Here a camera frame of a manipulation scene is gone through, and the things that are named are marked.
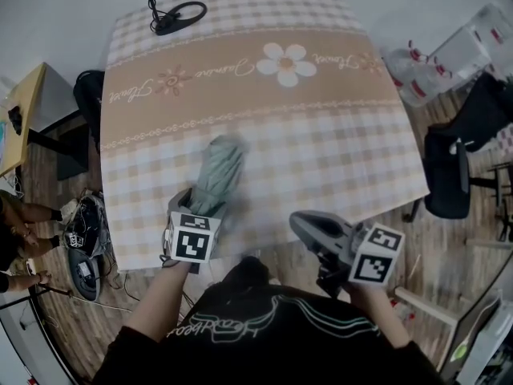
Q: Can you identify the clear plastic storage box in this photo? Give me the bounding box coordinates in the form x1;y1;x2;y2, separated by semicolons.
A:
429;2;513;92

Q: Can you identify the black oval loop stand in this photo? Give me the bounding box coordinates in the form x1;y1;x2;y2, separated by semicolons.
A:
154;1;209;37

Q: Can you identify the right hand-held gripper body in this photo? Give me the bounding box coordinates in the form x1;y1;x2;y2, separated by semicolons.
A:
306;213;406;298

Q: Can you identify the person's black printed shirt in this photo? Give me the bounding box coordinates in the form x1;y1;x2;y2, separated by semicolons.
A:
91;254;446;385

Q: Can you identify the person's left forearm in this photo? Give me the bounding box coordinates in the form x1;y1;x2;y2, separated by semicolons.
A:
127;260;194;338

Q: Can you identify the green umbrella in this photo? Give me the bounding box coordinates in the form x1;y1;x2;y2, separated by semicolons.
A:
191;134;252;218

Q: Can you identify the black office chair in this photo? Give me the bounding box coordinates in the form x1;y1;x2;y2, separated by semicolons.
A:
402;73;513;221

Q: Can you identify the pack of water bottles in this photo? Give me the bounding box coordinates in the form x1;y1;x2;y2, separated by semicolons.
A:
379;39;454;108

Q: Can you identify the black metal frame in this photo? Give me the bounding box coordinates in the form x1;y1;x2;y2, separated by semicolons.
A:
486;161;513;243

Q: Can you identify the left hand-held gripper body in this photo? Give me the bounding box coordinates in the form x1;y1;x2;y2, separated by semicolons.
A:
161;210;224;274

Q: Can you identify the tangle of cables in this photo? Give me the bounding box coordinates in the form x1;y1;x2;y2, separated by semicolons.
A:
59;190;118;258

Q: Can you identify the checkered flower tablecloth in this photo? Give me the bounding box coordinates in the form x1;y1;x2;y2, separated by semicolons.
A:
99;0;432;273

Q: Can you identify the thin white rod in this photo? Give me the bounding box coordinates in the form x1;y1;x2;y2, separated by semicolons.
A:
30;286;134;314

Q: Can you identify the yellow wooden desk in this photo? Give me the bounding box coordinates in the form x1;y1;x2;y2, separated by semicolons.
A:
0;63;90;180

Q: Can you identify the light wooden plank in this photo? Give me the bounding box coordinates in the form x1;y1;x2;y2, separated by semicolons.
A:
394;286;460;325

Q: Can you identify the person's right forearm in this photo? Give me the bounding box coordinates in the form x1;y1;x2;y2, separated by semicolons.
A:
345;282;414;351

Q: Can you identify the grey spare gripper device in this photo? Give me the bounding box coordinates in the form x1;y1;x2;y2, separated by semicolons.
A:
66;233;103;302

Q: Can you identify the small black object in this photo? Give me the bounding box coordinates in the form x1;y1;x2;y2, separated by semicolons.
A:
8;105;25;136

